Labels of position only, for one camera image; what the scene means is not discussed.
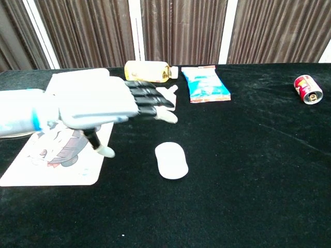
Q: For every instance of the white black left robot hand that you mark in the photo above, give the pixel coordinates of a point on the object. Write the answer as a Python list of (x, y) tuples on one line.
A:
[(103, 103)]

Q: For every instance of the white rounded piece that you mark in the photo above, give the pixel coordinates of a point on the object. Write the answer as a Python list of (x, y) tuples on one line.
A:
[(170, 161)]

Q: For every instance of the white cartoon printed mat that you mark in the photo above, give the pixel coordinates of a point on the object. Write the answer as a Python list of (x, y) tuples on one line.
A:
[(77, 173)]

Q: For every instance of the translucent plastic lidded container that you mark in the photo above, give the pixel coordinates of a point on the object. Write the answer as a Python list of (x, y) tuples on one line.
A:
[(77, 73)]

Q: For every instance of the yellow tea plastic bottle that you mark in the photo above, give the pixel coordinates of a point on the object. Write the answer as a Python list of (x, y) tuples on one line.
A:
[(144, 72)]

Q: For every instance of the beige spouted sauce pouch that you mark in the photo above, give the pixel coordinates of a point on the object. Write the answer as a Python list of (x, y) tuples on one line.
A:
[(168, 93)]

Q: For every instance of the brown pleated curtain panel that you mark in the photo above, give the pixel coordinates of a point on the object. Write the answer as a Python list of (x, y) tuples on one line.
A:
[(90, 33), (181, 31), (15, 38), (279, 31)]

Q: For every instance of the blue white snack bag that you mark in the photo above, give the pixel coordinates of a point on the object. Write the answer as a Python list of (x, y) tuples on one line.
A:
[(204, 85)]

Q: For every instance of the black velvet tablecloth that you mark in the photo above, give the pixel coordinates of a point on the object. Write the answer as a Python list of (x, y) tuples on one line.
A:
[(219, 168)]

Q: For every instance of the red drink can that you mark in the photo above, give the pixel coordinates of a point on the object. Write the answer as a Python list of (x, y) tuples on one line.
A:
[(306, 87)]

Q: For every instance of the white frame post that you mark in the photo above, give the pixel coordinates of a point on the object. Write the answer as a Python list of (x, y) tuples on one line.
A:
[(133, 25), (41, 36)]

